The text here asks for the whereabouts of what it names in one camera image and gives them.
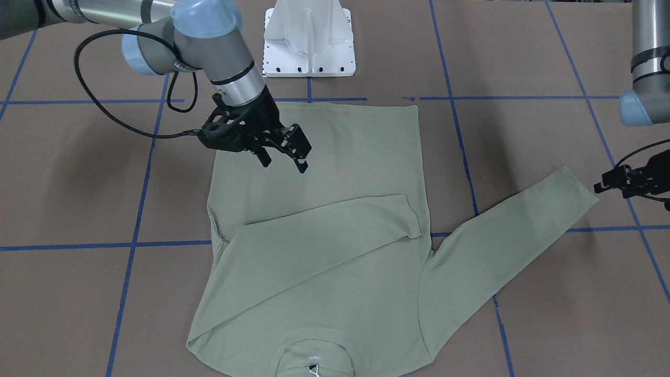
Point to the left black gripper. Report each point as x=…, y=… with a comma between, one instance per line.
x=650, y=176

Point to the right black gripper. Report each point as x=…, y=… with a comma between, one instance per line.
x=263, y=116

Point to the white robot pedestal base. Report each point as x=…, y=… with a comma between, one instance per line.
x=308, y=39

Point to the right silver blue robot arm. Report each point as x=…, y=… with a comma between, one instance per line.
x=170, y=37

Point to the olive green long-sleeve shirt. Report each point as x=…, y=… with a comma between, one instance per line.
x=332, y=272

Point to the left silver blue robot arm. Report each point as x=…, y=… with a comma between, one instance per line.
x=645, y=104

